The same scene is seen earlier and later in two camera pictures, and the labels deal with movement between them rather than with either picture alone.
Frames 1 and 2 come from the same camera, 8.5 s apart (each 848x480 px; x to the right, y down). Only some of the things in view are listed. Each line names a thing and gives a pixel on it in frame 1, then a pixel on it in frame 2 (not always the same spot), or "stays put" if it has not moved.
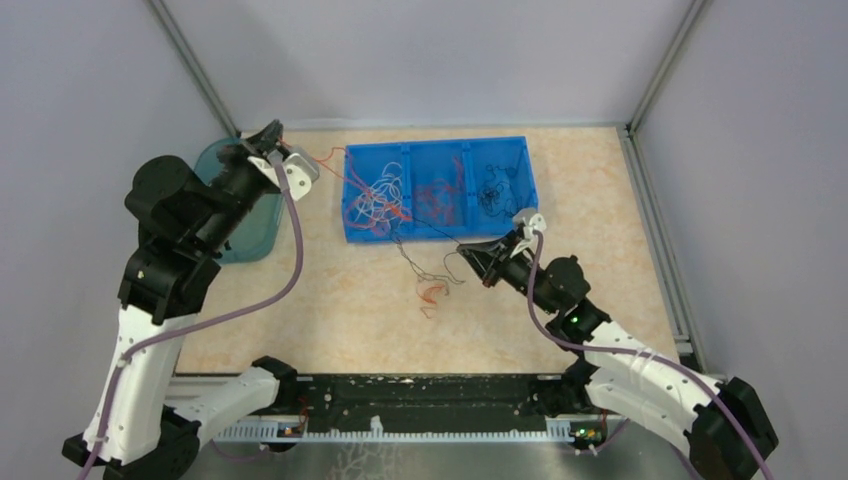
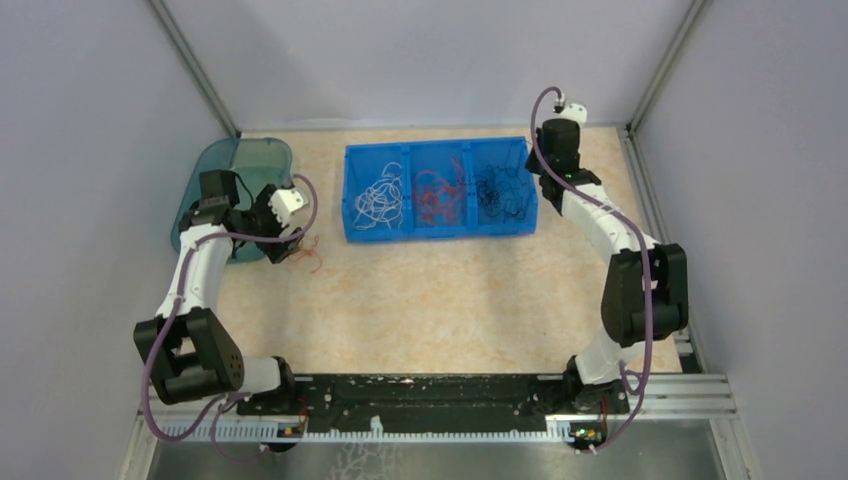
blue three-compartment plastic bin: x=425 y=189 stays put
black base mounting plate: x=437 y=402 stays put
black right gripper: x=491 y=259 to x=530 y=163
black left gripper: x=261 y=142 to x=276 y=251
